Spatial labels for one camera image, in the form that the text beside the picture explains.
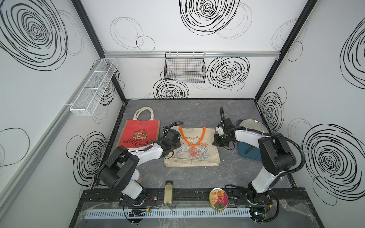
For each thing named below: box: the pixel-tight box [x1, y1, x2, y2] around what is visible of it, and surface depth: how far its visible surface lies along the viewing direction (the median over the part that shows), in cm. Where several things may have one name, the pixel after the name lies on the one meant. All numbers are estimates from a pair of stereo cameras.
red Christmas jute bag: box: [116, 106, 161, 149], surface depth 99 cm
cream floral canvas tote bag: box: [163, 125, 221, 168], surface depth 91 cm
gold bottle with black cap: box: [163, 180, 173, 204], surface depth 74 cm
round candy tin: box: [208, 187, 229, 211], surface depth 72 cm
